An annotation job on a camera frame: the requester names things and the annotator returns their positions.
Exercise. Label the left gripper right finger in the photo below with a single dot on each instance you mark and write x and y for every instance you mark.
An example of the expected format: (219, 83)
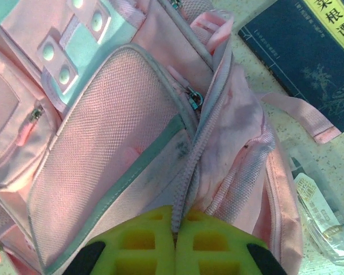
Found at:
(232, 257)

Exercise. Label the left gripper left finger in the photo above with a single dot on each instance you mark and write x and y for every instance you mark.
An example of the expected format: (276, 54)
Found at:
(111, 257)

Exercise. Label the small clear plastic case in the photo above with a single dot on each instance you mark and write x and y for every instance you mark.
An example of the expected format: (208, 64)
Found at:
(318, 200)

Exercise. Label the pink student backpack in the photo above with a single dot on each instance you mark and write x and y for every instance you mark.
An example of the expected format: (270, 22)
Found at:
(103, 129)

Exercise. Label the dark blue book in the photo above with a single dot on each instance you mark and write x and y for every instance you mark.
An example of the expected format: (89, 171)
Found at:
(304, 57)

